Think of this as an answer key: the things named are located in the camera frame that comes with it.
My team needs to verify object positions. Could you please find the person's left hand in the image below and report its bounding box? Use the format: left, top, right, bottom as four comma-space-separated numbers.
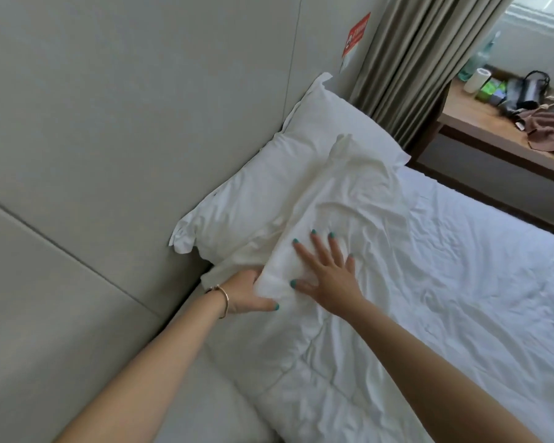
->
214, 267, 280, 319

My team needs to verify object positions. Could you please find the person's right hand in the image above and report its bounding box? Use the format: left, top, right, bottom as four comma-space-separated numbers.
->
289, 229, 366, 320

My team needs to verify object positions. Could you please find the wrinkled white pillow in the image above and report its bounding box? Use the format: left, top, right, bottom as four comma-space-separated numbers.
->
200, 133, 414, 319

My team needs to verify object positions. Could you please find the person's left forearm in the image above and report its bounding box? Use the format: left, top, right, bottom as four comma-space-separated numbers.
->
50, 288, 226, 443

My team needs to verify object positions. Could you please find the person's right forearm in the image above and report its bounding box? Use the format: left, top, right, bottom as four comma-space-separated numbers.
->
332, 297, 552, 443

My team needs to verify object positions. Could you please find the plump white pillow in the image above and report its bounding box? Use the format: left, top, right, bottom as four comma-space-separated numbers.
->
168, 72, 412, 273

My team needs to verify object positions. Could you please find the white bed sheet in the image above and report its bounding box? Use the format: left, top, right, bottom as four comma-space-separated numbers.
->
151, 283, 282, 443

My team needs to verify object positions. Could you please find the white duvet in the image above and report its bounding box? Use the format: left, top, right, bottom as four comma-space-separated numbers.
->
203, 166, 554, 443

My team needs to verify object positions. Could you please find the wooden desk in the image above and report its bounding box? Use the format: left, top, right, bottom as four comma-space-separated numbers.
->
405, 77, 554, 232

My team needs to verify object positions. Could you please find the beige curtain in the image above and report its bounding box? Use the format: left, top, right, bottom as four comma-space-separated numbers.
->
348, 0, 519, 151

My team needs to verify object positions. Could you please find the grey padded headboard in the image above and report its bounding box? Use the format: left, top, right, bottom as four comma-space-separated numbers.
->
0, 0, 389, 443

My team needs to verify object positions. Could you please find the white paper roll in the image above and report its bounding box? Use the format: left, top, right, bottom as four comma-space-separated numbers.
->
464, 67, 490, 94

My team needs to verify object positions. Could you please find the green packet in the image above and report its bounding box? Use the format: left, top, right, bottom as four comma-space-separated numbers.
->
477, 80, 509, 105

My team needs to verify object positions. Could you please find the brown garment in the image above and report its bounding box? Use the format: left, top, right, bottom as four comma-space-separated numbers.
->
516, 108, 554, 154

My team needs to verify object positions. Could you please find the black bag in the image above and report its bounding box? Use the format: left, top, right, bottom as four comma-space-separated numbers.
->
502, 70, 553, 121

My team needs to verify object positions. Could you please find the clear plastic bottle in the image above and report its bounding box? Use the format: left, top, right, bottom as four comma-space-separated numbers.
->
458, 31, 502, 83

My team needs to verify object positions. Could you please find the thin gold bracelet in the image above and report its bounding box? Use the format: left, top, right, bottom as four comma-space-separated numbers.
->
205, 284, 232, 319

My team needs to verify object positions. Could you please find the red and white wall sign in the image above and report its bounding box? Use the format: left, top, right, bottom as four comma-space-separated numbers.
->
340, 12, 373, 74

